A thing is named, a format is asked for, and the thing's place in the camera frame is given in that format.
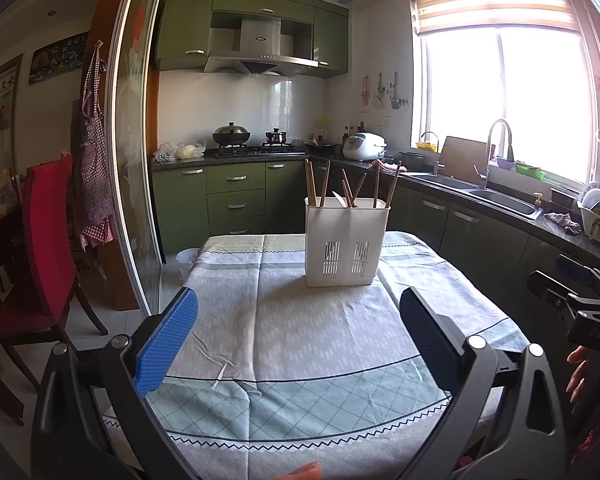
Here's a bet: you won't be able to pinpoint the dark brown chopstick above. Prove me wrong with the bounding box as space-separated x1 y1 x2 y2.
385 160 402 209

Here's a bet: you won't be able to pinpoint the white plastic utensil holder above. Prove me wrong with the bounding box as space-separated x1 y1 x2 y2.
304 197 391 287

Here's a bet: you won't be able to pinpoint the steel kitchen sink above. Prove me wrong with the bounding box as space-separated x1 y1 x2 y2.
408 172 544 220

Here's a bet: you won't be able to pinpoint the chrome kitchen faucet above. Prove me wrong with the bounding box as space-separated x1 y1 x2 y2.
472 118 515 188

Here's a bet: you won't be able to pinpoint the person's right hand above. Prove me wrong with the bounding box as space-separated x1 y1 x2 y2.
566 346 588 404

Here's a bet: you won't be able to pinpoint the person's left hand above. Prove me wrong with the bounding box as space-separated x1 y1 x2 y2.
274 462 322 480

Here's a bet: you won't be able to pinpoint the white dish rack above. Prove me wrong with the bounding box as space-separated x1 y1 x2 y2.
577 182 600 244

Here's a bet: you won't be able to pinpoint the red upholstered chair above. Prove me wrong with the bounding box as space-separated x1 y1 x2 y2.
0 156 108 389

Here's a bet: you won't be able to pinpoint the wooden cutting board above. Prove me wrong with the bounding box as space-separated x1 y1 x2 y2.
439 136 486 184

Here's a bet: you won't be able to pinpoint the grey patterned tablecloth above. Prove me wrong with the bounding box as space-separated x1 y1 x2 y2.
147 232 527 479

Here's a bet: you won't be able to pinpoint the white trash bin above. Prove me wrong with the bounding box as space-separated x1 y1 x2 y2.
175 248 199 282

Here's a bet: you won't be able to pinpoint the white plastic spoon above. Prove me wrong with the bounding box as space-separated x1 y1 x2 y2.
332 191 353 208

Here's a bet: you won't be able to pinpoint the green lower cabinets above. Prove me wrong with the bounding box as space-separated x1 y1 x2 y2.
151 154 600 318

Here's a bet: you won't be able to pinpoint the white rice cooker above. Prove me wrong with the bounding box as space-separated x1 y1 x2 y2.
342 132 387 162

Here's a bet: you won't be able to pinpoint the checkered hanging apron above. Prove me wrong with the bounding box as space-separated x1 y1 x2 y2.
71 40 114 249

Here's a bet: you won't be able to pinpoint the window roller blind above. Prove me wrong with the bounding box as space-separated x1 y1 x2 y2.
411 0 580 35

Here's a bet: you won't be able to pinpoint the plastic bag with food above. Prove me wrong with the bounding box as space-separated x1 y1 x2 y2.
154 142 207 165

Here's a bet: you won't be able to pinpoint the black wok with lid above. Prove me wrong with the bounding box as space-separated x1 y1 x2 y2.
212 122 250 146

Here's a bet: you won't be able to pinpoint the small black pot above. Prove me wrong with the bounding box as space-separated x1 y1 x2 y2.
265 128 287 146

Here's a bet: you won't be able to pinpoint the sliding glass door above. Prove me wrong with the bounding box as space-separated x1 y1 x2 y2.
105 0 161 316

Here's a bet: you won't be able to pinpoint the steel range hood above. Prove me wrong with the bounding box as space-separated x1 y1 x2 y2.
204 13 320 78

